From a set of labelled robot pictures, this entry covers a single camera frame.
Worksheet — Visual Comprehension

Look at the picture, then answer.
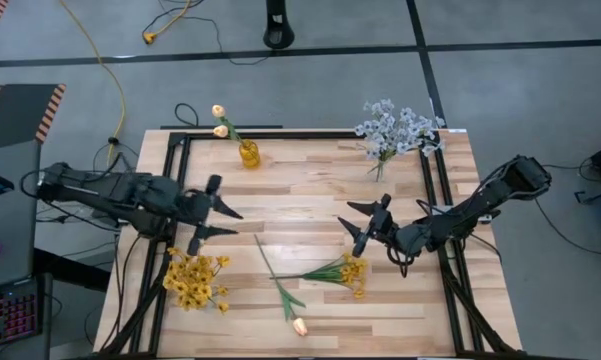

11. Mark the yellow cord with plug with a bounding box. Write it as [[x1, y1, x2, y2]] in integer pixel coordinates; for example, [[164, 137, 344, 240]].
[[142, 0, 192, 45]]

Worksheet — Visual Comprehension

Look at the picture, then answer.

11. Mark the short black floor tape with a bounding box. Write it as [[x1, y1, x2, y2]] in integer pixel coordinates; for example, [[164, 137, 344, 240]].
[[405, 0, 449, 129]]

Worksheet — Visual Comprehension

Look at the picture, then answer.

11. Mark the amber glass bottle vase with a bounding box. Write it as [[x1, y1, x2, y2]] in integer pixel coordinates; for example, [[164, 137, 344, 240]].
[[238, 139, 262, 170]]

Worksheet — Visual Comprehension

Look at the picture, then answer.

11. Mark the black looped cable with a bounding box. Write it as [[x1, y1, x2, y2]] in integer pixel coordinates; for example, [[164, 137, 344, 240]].
[[173, 102, 201, 129]]

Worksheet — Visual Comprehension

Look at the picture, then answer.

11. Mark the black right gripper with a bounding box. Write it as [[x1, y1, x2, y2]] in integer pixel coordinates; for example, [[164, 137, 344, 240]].
[[337, 194, 431, 258]]

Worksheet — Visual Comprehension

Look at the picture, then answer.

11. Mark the yellow extension cord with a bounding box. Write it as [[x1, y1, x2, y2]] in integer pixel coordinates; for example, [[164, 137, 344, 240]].
[[59, 0, 127, 142]]

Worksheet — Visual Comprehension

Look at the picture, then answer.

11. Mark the backlit black keyboard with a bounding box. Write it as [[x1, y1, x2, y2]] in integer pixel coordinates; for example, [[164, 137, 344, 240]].
[[0, 292, 44, 351]]

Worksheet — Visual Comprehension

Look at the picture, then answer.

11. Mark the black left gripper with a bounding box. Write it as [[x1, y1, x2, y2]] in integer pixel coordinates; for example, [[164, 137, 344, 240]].
[[167, 174, 245, 256]]

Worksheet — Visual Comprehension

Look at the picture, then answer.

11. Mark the long black floor cable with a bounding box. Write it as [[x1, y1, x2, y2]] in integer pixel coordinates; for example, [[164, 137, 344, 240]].
[[529, 163, 601, 266]]

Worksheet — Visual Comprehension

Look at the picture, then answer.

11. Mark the peach artificial tulip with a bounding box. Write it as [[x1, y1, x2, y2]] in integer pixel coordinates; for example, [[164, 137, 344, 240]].
[[211, 103, 251, 149], [253, 233, 310, 338], [213, 124, 249, 149]]

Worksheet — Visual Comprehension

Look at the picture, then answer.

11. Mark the grey side desk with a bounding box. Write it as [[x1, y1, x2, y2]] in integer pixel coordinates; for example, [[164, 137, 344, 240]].
[[0, 139, 42, 291]]

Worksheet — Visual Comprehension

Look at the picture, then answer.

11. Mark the black stand base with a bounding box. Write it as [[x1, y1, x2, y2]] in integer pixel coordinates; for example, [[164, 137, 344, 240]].
[[262, 0, 296, 50]]

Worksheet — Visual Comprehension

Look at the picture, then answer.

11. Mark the black aluminium table frame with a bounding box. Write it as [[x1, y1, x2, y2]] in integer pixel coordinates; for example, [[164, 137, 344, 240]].
[[92, 129, 526, 360]]

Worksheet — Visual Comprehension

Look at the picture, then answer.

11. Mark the long black floor tape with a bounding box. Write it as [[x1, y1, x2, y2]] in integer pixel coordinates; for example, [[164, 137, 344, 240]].
[[0, 42, 601, 69]]

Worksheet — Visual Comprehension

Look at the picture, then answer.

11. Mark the thin black bar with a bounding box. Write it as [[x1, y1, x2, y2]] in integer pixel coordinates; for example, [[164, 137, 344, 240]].
[[159, 123, 284, 131]]

